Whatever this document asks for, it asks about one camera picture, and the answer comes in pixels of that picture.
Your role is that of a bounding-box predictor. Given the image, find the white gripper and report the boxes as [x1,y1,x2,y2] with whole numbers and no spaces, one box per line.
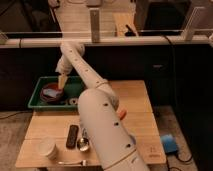
[55,55,73,89]

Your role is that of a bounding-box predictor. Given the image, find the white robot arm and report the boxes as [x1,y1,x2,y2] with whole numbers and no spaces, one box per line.
[56,42,150,171]

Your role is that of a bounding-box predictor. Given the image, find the red bowl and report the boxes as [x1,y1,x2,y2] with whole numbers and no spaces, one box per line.
[40,82,64,103]

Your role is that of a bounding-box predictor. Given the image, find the green plastic tray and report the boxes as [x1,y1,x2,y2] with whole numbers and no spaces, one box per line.
[28,76,85,111]

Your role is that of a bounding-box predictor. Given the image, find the black remote control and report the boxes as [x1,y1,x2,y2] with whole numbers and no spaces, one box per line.
[66,125,79,149]

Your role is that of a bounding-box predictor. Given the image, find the wooden table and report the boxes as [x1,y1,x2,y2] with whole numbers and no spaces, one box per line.
[15,80,166,168]

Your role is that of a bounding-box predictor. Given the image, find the metal spoon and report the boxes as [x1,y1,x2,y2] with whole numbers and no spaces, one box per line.
[77,128,90,152]

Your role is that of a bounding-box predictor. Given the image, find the orange carrot toy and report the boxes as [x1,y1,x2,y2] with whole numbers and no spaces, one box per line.
[117,109,127,120]

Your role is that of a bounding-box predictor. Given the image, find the white cup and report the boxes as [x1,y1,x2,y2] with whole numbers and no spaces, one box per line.
[37,138,58,160]

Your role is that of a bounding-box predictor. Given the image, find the blue box on floor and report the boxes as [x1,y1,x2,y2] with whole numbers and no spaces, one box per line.
[161,134,178,154]

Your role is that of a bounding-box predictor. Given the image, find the white horizontal rail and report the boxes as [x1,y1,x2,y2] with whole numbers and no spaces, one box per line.
[0,35,213,49]

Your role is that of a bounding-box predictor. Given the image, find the black cable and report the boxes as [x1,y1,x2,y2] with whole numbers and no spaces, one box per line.
[161,34,194,164]

